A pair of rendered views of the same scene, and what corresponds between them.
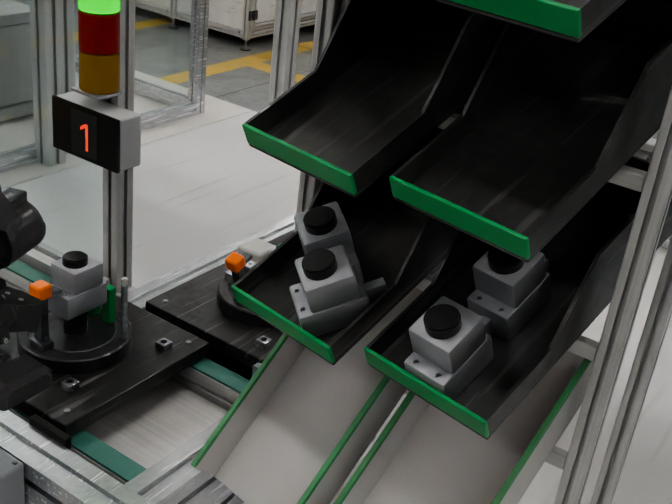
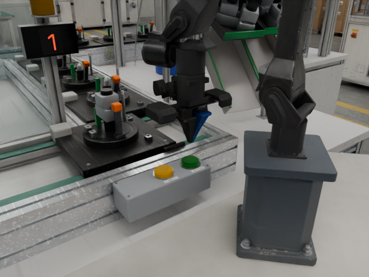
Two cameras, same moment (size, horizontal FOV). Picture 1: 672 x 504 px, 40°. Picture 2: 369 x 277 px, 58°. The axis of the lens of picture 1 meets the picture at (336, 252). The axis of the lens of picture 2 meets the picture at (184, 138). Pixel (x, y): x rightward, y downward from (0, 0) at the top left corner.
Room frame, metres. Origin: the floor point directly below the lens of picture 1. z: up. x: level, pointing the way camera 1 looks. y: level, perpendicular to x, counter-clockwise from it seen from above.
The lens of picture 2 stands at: (0.52, 0.95, 1.34)
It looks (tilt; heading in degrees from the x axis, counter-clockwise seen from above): 26 degrees down; 293
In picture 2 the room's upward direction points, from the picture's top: straight up
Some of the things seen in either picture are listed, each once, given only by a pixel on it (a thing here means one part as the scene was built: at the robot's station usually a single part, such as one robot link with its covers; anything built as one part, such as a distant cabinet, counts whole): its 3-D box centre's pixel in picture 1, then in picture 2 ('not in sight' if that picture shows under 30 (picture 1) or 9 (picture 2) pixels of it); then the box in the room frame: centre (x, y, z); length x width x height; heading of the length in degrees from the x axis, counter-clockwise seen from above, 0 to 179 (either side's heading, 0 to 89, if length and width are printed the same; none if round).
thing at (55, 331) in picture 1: (75, 336); (111, 133); (0.98, 0.31, 0.98); 0.14 x 0.14 x 0.02
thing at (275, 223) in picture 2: not in sight; (278, 195); (0.55, 0.39, 0.96); 0.15 x 0.15 x 0.20; 13
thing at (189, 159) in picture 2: not in sight; (190, 163); (0.75, 0.35, 0.96); 0.04 x 0.04 x 0.02
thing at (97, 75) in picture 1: (99, 69); (42, 3); (1.13, 0.32, 1.28); 0.05 x 0.05 x 0.05
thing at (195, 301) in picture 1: (269, 275); (107, 88); (1.14, 0.09, 1.01); 0.24 x 0.24 x 0.13; 58
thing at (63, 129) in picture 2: not in sight; (61, 133); (1.12, 0.35, 0.97); 0.05 x 0.05 x 0.04; 58
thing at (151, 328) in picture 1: (75, 349); (111, 139); (0.98, 0.31, 0.96); 0.24 x 0.24 x 0.02; 58
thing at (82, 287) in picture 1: (81, 278); (106, 102); (0.99, 0.31, 1.06); 0.08 x 0.04 x 0.07; 148
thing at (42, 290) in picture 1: (46, 309); (116, 117); (0.94, 0.34, 1.04); 0.04 x 0.02 x 0.08; 148
